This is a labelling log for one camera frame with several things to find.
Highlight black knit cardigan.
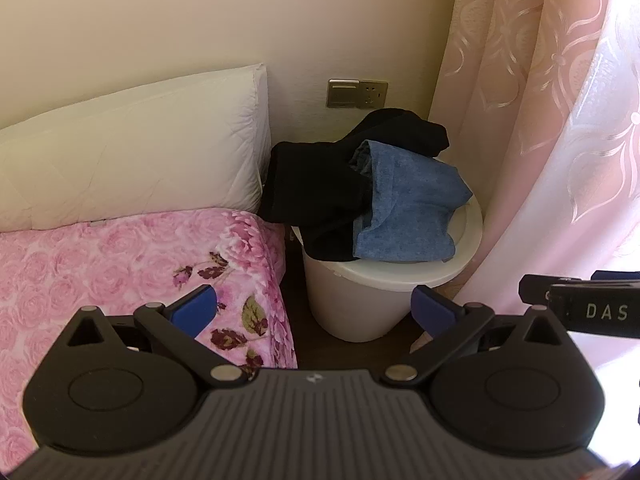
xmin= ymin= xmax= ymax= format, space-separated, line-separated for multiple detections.
xmin=256 ymin=108 xmax=450 ymax=262

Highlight pink floral blanket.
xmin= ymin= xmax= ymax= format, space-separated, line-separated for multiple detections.
xmin=0 ymin=210 xmax=299 ymax=466

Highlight brass wall socket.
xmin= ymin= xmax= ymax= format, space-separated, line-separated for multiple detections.
xmin=359 ymin=80 xmax=389 ymax=109

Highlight brass wall switch panel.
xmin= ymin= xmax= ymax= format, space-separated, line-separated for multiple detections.
xmin=327 ymin=79 xmax=361 ymax=109

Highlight blue denim garment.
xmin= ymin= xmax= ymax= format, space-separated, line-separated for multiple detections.
xmin=348 ymin=140 xmax=474 ymax=263

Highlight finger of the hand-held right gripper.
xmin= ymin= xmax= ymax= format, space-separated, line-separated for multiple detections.
xmin=518 ymin=274 xmax=583 ymax=306
xmin=591 ymin=270 xmax=640 ymax=283

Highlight pink patterned curtain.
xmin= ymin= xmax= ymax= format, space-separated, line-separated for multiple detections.
xmin=430 ymin=0 xmax=640 ymax=343

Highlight white quilted pillow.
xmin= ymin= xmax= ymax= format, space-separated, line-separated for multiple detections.
xmin=0 ymin=63 xmax=272 ymax=233

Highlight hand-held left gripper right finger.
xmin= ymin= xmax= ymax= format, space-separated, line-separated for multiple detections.
xmin=380 ymin=285 xmax=569 ymax=387

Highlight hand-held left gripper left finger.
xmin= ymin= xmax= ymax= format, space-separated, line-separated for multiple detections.
xmin=65 ymin=284 xmax=248 ymax=388

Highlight white plastic bucket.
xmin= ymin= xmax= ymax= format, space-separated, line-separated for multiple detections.
xmin=291 ymin=157 xmax=485 ymax=343

